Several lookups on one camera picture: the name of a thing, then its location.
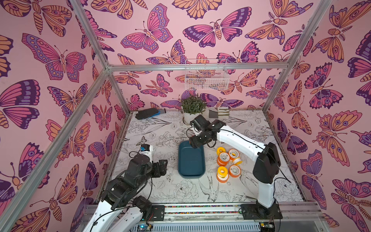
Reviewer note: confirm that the orange tape roll under yellow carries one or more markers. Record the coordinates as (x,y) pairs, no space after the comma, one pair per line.
(222,179)

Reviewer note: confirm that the teal storage box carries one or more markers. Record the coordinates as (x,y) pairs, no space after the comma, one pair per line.
(191,161)

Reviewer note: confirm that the yellow tape roll front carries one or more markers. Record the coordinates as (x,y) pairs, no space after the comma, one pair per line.
(222,171)

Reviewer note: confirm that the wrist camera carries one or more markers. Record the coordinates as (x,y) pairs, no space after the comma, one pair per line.
(199,123)
(145,149)

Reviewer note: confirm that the white wire basket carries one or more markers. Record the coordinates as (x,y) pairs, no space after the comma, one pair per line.
(206,76)

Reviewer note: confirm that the yellow white tape roll tilted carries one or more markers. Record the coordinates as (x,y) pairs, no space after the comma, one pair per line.
(237,161)

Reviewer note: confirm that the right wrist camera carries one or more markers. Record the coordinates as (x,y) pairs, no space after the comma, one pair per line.
(199,123)

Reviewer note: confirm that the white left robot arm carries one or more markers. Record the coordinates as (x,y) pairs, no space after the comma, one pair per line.
(121,207)

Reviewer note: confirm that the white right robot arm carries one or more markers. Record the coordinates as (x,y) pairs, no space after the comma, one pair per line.
(265,157)

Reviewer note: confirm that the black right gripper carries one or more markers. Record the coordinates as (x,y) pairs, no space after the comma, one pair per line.
(197,140)

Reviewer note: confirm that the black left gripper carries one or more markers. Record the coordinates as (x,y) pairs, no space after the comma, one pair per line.
(158,172)

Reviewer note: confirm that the green potted plant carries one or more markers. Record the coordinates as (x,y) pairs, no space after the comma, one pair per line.
(193,105)

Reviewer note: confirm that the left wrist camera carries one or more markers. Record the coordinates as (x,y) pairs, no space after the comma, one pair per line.
(145,149)

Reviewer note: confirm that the yellow tape roll back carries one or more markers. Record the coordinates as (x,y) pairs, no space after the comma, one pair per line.
(220,150)

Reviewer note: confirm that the orange tape roll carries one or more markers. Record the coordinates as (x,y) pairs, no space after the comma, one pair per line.
(235,171)
(222,179)
(234,154)
(223,159)

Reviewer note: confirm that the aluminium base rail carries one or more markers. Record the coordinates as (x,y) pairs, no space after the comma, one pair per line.
(227,217)

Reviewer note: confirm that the white plant pot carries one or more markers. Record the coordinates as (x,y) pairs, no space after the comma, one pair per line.
(189,117)

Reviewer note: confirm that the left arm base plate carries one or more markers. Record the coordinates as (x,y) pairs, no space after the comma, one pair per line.
(155,212)

